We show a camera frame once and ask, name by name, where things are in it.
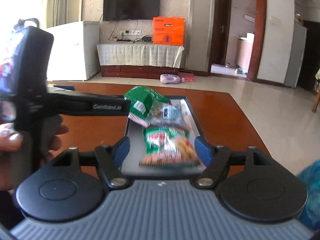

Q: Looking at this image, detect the green red cracker packet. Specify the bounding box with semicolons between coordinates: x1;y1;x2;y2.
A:
139;126;201;168

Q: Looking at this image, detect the green snack bag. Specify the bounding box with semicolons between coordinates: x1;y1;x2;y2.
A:
124;86;170;128

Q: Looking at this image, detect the clear nut snack bag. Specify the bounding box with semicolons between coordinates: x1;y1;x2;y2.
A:
146;101;190;131

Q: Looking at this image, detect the left hand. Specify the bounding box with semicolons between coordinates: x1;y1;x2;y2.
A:
0;122;70;192

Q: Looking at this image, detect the blue cardboard box tray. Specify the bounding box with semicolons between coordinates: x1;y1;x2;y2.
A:
121;95;206;179

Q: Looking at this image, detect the white chest freezer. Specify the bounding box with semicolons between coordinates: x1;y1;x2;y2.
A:
46;21;100;81

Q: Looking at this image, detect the blue plastic bag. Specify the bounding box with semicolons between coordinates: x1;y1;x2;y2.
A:
297;160;320;231

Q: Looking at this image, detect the purple detergent bottle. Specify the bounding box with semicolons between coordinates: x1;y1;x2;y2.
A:
160;74;185;84

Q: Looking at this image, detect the tv cabinet with lace cloth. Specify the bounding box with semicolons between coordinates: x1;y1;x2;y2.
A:
97;42;184;79

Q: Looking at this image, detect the grey refrigerator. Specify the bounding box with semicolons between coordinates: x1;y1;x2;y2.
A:
284;23;307;88

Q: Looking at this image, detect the orange cardboard box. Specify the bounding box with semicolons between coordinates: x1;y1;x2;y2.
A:
152;17;185;46

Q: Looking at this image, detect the white wall power strip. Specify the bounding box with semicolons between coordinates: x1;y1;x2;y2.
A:
120;30;142;36

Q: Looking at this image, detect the black wall television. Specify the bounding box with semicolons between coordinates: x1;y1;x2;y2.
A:
103;0;161;22

